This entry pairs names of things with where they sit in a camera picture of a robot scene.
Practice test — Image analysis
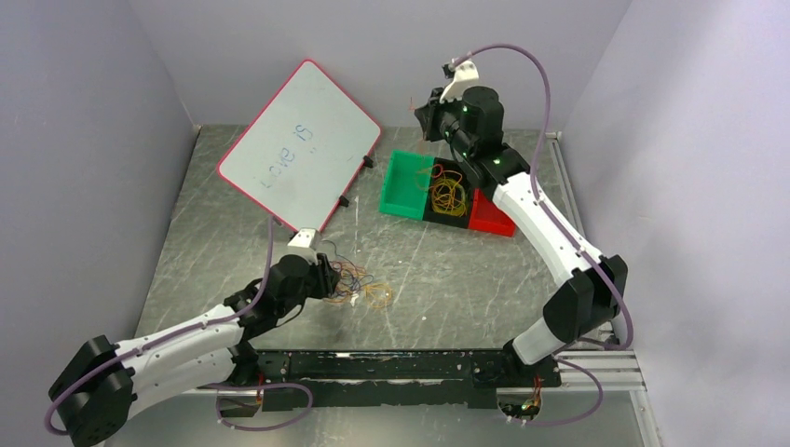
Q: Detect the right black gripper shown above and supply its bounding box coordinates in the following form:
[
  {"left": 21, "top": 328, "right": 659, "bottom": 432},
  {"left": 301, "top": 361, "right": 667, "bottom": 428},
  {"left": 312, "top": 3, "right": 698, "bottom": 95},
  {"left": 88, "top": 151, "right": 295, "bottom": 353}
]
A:
[{"left": 415, "top": 86, "right": 473, "bottom": 158}]

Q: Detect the orange cable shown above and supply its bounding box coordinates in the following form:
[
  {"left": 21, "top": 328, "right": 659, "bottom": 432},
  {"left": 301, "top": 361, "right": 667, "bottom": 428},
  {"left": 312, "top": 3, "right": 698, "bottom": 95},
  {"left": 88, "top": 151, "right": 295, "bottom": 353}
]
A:
[
  {"left": 407, "top": 95, "right": 443, "bottom": 194},
  {"left": 325, "top": 262, "right": 375, "bottom": 306}
]

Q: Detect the purple cable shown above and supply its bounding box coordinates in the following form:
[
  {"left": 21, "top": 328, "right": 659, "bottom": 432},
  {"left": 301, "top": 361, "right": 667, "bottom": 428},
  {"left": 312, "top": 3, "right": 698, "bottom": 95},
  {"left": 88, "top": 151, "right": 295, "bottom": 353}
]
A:
[{"left": 320, "top": 240, "right": 375, "bottom": 297}]

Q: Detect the yellow cable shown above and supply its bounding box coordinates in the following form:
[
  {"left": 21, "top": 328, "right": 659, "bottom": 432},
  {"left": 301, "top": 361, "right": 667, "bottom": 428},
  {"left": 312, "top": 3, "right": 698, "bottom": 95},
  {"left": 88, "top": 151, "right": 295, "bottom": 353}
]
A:
[{"left": 362, "top": 282, "right": 395, "bottom": 311}]

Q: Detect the black plastic bin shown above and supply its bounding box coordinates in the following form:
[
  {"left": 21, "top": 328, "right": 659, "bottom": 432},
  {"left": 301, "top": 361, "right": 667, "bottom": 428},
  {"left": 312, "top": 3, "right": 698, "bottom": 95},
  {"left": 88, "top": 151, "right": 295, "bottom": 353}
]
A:
[{"left": 418, "top": 157, "right": 474, "bottom": 228}]

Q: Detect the green plastic bin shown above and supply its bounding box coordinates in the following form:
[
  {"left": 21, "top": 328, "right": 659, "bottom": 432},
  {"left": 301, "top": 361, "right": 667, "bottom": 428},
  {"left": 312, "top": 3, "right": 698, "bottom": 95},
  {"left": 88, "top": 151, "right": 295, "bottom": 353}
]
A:
[{"left": 379, "top": 151, "right": 434, "bottom": 221}]

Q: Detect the red plastic bin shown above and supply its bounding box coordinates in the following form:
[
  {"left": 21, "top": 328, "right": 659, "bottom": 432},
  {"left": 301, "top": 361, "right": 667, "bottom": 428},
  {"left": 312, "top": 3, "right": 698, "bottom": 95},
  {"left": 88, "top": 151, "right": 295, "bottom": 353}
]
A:
[{"left": 467, "top": 189, "right": 516, "bottom": 237}]

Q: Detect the pink framed whiteboard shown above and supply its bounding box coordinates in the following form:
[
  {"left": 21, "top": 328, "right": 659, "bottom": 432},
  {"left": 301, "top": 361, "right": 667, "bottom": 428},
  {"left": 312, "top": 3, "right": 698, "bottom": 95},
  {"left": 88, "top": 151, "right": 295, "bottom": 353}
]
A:
[{"left": 216, "top": 60, "right": 382, "bottom": 230}]

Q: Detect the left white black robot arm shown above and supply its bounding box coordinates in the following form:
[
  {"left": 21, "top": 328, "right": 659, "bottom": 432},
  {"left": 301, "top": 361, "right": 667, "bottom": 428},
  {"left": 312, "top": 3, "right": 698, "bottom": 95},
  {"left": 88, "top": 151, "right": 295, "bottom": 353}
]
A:
[{"left": 44, "top": 253, "right": 340, "bottom": 446}]

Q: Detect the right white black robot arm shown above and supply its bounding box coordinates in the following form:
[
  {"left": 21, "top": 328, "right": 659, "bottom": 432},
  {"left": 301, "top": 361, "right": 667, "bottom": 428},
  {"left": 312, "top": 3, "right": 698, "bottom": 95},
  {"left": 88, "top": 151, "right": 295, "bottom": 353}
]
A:
[{"left": 415, "top": 86, "right": 628, "bottom": 386}]

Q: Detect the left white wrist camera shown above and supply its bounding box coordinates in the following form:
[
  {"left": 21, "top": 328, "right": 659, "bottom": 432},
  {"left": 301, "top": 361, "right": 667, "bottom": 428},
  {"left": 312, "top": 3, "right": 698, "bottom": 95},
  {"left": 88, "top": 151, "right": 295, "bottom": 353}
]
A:
[{"left": 287, "top": 228, "right": 322, "bottom": 251}]

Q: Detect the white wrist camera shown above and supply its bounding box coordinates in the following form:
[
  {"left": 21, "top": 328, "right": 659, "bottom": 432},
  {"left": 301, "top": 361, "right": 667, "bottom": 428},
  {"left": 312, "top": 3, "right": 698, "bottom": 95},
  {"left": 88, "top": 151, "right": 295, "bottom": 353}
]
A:
[
  {"left": 287, "top": 228, "right": 322, "bottom": 251},
  {"left": 440, "top": 60, "right": 480, "bottom": 103}
]

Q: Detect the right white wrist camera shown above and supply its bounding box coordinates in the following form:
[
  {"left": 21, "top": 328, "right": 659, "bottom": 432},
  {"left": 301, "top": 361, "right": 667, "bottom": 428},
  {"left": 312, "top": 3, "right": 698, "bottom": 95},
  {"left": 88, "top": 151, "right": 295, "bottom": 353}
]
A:
[{"left": 440, "top": 60, "right": 480, "bottom": 103}]

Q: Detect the yellow green wire coil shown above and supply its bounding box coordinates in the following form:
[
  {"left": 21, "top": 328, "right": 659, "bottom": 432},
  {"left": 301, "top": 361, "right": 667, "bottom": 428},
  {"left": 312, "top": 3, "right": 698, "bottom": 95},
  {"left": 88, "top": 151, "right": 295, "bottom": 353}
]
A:
[{"left": 429, "top": 166, "right": 469, "bottom": 218}]

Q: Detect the black aluminium base frame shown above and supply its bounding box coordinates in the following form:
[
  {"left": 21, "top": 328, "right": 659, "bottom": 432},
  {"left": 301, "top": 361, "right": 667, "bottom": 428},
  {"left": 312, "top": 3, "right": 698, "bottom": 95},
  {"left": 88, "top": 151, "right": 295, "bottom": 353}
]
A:
[{"left": 184, "top": 346, "right": 647, "bottom": 412}]

